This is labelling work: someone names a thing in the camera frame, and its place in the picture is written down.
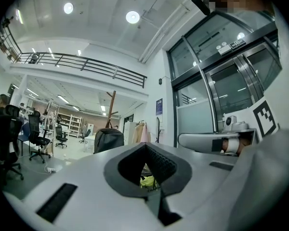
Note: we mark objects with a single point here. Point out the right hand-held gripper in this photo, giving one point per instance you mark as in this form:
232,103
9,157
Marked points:
257,119

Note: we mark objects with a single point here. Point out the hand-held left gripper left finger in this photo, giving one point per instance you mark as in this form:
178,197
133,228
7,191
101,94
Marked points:
86,196

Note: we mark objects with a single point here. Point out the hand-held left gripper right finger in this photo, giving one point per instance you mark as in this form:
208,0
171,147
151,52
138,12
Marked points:
202,177

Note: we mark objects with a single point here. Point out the wooden coat stand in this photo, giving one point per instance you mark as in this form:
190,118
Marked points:
112,107

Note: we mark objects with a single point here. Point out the person's right hand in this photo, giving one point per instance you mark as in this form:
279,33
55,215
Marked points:
244,143

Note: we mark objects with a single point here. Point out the white power strip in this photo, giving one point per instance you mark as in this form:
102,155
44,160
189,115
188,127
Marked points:
51,170

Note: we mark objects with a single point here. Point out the pink garment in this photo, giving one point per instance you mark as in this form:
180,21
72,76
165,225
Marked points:
147,135

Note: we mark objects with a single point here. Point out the white desk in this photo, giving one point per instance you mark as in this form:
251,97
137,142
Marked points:
89,142

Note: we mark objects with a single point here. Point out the yellow-green bag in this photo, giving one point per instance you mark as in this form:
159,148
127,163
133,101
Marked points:
148,182

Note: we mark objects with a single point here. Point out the black framed glass door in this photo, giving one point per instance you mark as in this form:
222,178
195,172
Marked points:
228,90

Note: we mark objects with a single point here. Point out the beige coat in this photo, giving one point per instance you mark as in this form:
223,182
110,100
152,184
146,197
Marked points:
138,133

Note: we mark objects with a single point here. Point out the black mesh office chair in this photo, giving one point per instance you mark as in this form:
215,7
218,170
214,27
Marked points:
37,129
60,135
7,138
85,135

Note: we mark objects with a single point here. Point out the white cabinet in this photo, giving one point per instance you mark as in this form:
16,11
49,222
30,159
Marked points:
130,132

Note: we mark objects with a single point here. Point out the white shelf unit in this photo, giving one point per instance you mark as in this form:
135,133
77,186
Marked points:
72,123

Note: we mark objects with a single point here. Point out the blue chair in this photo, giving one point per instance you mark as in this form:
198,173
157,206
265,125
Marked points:
24,133

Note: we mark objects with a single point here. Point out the white emergency light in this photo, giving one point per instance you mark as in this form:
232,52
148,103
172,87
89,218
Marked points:
223,49

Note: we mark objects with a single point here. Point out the group of ceiling strip lights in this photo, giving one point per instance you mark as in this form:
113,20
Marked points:
62,99

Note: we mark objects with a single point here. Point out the black hanging sign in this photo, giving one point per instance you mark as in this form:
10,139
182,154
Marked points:
238,43

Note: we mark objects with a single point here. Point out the white ceiling pipes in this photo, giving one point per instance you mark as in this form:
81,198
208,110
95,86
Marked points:
163,32

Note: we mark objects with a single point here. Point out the black mezzanine railing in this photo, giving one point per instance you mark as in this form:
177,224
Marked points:
86,65

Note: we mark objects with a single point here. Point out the round ceiling light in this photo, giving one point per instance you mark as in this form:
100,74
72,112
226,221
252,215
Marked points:
68,8
132,16

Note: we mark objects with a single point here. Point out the white fisheye gripper camera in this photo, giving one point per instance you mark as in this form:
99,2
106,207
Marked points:
230,122

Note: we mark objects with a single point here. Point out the blue wall poster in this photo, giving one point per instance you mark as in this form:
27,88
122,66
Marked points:
159,106

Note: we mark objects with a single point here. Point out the small black wall box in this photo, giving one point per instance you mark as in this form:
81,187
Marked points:
160,81

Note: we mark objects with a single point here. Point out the black head-worn camera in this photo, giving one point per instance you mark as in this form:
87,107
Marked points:
201,3

